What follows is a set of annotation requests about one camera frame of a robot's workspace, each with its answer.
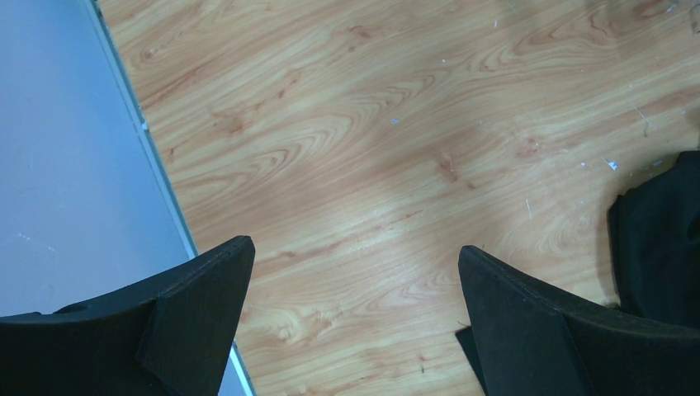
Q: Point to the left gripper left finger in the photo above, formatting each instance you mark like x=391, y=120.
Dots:
x=168, y=334

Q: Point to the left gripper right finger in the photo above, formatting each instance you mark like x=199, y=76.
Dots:
x=527, y=337

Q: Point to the black cloth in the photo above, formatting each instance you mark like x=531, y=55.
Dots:
x=654, y=236

